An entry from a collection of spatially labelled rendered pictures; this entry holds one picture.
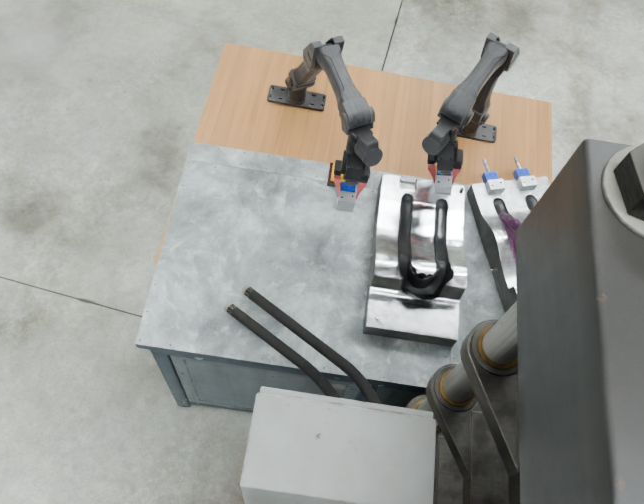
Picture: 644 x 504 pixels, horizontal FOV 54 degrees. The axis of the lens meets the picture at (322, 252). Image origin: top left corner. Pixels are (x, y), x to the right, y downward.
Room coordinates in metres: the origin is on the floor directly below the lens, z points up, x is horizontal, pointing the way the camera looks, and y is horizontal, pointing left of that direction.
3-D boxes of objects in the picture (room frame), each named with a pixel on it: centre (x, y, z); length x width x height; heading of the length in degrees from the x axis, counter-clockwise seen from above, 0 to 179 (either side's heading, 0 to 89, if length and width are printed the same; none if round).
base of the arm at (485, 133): (1.46, -0.42, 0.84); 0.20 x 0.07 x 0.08; 90
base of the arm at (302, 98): (1.46, 0.18, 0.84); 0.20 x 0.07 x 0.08; 90
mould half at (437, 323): (0.90, -0.28, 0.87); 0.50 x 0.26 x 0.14; 2
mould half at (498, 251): (1.00, -0.63, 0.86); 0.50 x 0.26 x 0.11; 19
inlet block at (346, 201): (1.04, -0.04, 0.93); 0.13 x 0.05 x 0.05; 2
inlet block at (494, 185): (1.24, -0.49, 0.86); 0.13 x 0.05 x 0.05; 19
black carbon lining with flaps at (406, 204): (0.92, -0.29, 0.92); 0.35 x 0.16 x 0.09; 2
